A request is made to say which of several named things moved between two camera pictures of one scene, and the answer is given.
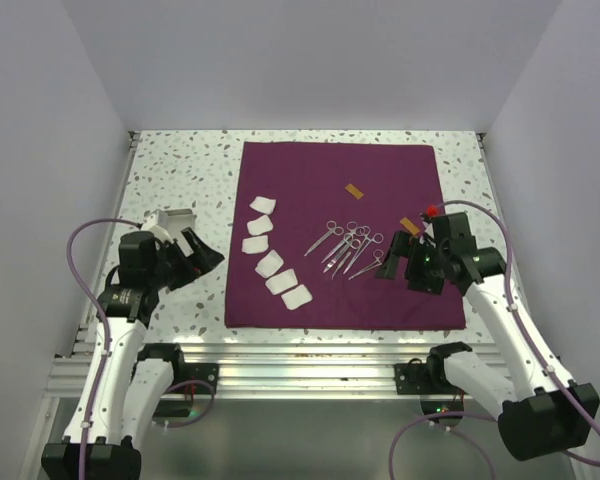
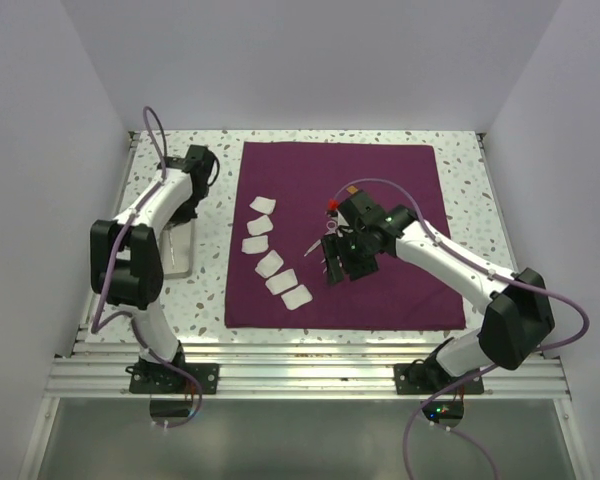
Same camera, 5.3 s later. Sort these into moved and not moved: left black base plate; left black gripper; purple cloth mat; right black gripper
Moved: left black gripper; right black gripper
Not moved: purple cloth mat; left black base plate
